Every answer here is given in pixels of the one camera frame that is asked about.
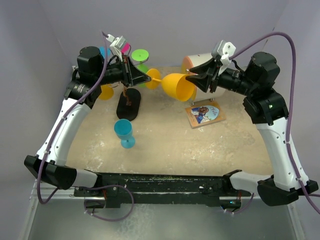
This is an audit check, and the pink plastic wine glass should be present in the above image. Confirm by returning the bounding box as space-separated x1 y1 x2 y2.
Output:
121 42 131 54

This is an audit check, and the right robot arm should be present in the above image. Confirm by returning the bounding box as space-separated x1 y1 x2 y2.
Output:
186 52 319 207

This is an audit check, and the orange wine glass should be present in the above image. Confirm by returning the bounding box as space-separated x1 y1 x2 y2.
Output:
145 68 196 102
98 84 114 101

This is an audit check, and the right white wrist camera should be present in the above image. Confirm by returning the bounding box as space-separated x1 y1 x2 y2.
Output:
211 40 236 65

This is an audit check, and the green plastic wine glass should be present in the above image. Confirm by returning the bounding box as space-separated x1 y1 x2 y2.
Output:
131 49 149 74

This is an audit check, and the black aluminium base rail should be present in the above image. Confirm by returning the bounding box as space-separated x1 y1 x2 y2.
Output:
63 172 251 209

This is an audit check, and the purple cable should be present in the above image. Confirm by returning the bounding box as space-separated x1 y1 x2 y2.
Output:
231 31 320 216
36 30 135 221

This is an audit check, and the blue wine glass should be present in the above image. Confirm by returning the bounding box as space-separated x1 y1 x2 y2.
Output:
99 46 111 59
113 119 136 149

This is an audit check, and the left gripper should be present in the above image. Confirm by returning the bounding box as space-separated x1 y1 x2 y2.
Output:
94 54 151 87

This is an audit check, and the children's picture book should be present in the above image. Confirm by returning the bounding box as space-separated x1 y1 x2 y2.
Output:
185 101 227 129

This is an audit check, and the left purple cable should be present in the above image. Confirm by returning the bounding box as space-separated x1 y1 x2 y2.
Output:
36 30 135 221

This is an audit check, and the white round drawer cabinet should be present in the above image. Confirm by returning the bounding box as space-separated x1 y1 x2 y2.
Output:
180 51 227 101

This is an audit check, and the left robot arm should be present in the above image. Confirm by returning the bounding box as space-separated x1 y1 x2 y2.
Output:
24 46 151 196

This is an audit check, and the metal wine glass rack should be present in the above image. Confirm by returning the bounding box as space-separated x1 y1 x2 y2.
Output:
107 53 151 122

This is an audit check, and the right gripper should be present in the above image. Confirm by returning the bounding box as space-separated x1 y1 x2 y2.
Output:
186 55 258 96

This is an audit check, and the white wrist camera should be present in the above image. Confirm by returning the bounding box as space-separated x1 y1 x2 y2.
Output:
211 40 236 65
106 34 128 62

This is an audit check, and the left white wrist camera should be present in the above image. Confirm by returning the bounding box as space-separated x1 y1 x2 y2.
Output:
106 34 128 62

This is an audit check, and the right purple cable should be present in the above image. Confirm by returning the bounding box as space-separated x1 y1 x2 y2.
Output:
231 31 320 216

